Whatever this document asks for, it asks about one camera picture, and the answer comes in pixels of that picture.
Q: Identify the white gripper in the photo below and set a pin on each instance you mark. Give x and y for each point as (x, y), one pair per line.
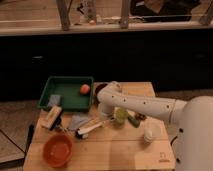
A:
(105, 111)

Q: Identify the white handled brush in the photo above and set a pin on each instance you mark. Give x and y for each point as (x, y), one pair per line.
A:
(82, 133)

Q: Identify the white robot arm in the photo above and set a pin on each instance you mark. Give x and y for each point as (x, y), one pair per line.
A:
(194, 119)

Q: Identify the wooden block brush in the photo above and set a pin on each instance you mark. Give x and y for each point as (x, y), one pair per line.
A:
(51, 117)

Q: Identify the dark red bowl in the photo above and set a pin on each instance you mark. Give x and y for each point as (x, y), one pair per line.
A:
(99, 88)

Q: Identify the green cucumber piece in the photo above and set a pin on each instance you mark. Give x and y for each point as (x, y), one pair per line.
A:
(134, 121)

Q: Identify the red grape bunch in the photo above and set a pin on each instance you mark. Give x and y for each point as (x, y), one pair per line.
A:
(140, 117)

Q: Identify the orange fruit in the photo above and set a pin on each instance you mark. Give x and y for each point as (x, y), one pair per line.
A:
(84, 89)

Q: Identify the grey cloth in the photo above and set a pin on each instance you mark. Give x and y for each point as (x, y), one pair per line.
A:
(77, 121)

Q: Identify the green plastic tray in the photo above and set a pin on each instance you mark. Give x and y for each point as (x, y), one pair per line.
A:
(68, 87)

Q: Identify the wooden folding table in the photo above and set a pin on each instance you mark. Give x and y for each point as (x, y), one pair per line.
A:
(108, 148)

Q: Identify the orange plastic bowl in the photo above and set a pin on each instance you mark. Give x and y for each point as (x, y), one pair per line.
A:
(57, 150)

